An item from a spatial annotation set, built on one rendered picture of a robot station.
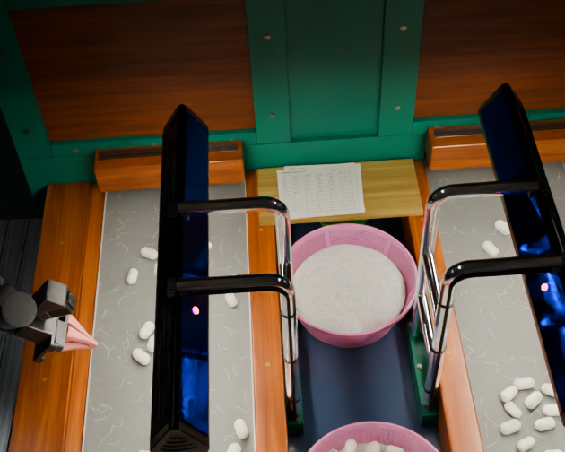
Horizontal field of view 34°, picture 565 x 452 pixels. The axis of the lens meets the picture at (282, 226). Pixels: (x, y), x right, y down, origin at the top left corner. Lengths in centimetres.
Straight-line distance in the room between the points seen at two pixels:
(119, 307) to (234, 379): 28
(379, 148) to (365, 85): 17
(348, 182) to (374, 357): 37
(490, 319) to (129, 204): 77
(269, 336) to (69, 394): 37
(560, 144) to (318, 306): 59
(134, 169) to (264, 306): 39
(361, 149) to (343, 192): 11
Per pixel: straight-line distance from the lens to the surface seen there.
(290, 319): 142
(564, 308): 138
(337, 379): 177
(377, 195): 191
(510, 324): 179
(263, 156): 195
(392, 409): 175
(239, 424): 164
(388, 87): 185
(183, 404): 127
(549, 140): 195
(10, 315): 154
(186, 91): 184
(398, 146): 197
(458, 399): 166
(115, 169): 190
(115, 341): 178
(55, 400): 171
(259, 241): 185
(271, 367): 168
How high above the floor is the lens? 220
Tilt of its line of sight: 50 degrees down
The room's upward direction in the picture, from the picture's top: 3 degrees counter-clockwise
